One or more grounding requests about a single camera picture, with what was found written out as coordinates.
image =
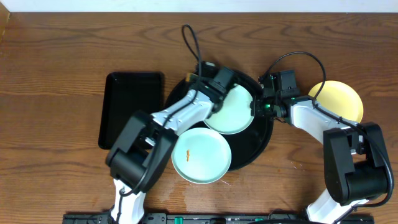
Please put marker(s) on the round black tray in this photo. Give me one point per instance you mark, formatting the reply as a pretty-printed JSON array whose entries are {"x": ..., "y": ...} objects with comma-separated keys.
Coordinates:
[{"x": 247, "y": 145}]

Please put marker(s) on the yellow plate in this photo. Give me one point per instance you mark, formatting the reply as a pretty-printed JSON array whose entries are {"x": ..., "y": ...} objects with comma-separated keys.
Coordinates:
[{"x": 342, "y": 100}]

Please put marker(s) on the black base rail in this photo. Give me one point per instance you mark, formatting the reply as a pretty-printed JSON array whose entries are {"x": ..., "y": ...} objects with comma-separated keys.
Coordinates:
[{"x": 162, "y": 218}]

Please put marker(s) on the yellow green sponge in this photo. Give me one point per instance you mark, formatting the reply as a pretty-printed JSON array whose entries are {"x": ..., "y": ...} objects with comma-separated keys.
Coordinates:
[{"x": 191, "y": 77}]

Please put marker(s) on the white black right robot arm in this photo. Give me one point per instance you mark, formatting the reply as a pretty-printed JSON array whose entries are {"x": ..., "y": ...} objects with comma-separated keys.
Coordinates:
[{"x": 357, "y": 170}]

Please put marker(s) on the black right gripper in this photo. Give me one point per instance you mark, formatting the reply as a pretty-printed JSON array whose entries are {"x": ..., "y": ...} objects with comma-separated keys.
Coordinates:
[{"x": 256, "y": 108}]

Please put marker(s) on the mint plate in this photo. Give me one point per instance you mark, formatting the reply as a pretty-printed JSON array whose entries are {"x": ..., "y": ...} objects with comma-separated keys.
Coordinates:
[
  {"x": 235, "y": 114},
  {"x": 201, "y": 156}
]

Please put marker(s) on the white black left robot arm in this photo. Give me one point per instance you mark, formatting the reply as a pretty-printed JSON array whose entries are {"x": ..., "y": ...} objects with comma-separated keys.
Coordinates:
[{"x": 138, "y": 157}]

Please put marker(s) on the rectangular black tray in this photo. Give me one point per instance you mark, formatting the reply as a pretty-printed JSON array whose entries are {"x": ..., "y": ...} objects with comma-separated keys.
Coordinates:
[{"x": 124, "y": 94}]

